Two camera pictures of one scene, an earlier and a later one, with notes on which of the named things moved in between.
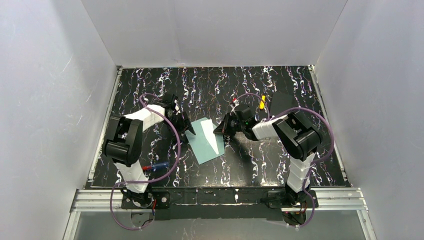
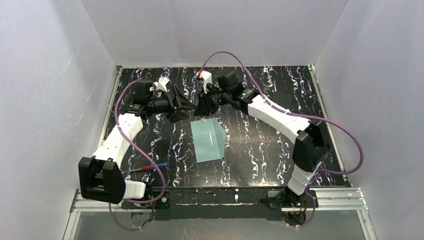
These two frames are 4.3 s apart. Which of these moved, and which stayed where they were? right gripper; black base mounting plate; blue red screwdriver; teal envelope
Moved: right gripper; teal envelope
Stayed: blue red screwdriver; black base mounting plate
